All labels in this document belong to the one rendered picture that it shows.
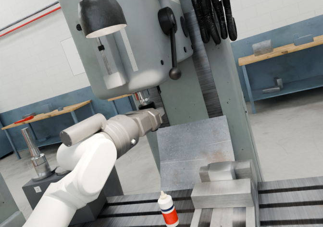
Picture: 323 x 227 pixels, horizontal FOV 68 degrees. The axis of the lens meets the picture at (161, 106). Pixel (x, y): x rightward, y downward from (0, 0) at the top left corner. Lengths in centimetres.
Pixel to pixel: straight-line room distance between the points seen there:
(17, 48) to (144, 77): 659
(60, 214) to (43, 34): 611
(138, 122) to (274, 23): 439
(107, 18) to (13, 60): 688
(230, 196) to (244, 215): 5
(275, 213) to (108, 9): 62
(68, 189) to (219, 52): 73
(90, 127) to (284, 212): 53
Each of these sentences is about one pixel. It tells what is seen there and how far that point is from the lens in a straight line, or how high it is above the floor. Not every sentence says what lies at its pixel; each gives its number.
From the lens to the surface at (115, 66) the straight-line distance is 54.
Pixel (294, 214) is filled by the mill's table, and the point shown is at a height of 90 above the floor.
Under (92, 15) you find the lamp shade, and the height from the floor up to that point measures 146.
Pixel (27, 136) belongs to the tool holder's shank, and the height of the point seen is 125.
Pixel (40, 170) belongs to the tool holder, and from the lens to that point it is 98.
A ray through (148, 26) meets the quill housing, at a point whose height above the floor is 145.
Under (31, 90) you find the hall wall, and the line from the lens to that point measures 705.
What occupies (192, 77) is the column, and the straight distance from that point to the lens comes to 100.
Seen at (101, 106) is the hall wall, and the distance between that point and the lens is 588.
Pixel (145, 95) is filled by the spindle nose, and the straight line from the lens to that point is 64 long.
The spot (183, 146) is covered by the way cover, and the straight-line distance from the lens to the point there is 105.
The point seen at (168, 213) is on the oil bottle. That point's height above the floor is 95.
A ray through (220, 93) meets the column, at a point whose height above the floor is 116.
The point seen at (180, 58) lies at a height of 135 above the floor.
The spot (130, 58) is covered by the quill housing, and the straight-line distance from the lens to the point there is 56.
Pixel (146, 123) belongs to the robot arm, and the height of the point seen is 123.
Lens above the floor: 138
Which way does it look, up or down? 12 degrees down
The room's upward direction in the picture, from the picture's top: 18 degrees counter-clockwise
